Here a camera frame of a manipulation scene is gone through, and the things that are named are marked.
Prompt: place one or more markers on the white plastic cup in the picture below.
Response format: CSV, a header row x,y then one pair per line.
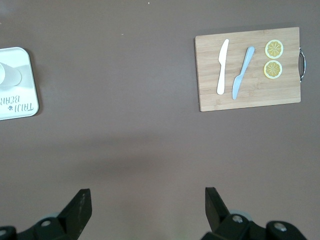
x,y
12,76

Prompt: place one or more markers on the cream tray with bear print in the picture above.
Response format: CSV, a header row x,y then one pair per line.
x,y
25,100

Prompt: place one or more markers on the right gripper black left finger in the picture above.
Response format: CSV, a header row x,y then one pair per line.
x,y
72,215

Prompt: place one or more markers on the grey plastic knife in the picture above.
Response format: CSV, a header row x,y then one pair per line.
x,y
236,87

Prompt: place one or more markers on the white plastic knife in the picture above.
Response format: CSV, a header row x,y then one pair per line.
x,y
221,80

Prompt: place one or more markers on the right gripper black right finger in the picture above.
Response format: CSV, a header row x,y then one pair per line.
x,y
217,220

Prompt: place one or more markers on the yellow lemon slice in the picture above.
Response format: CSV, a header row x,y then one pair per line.
x,y
272,69
274,49

